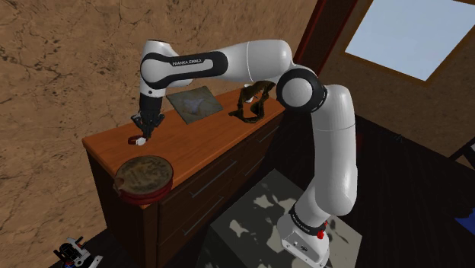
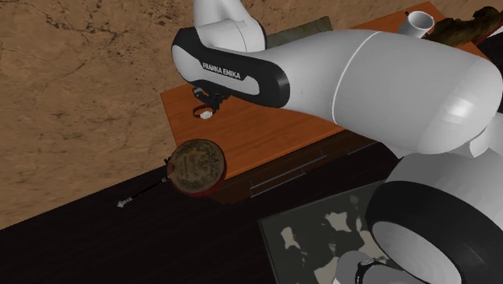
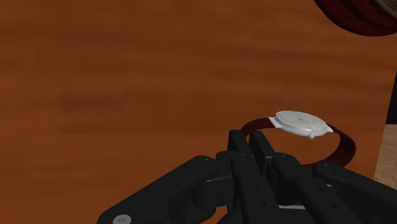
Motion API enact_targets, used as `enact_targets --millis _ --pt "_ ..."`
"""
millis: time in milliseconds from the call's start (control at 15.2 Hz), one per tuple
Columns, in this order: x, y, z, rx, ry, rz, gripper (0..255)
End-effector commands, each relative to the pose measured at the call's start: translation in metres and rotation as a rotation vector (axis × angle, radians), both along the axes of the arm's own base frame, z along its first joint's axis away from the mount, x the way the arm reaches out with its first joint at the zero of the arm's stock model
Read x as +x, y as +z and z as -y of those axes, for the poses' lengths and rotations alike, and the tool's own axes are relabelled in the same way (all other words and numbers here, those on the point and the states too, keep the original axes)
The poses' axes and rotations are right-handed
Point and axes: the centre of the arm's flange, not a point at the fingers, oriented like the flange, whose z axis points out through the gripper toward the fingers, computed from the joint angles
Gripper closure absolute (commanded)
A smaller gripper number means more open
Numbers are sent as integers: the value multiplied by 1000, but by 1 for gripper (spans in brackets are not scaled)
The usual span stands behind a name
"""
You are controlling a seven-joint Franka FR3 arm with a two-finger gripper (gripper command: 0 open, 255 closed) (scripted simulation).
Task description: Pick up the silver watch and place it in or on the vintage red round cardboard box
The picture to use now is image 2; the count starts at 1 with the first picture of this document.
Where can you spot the round brown red-rimmed disc on rod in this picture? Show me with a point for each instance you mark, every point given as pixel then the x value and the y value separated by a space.
pixel 196 167

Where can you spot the camouflage patterned robot stand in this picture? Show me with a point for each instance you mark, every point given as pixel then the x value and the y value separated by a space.
pixel 310 240

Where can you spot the dark brown lumpy figure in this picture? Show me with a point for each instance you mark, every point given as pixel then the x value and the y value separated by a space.
pixel 463 29

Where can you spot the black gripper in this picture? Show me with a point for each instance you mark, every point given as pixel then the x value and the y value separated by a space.
pixel 214 96

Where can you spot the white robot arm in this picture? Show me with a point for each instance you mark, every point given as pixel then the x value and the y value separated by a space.
pixel 393 86

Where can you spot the red wristwatch with white face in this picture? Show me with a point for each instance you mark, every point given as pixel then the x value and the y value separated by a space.
pixel 205 114

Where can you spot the white cup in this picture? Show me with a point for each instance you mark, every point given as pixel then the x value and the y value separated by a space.
pixel 416 24

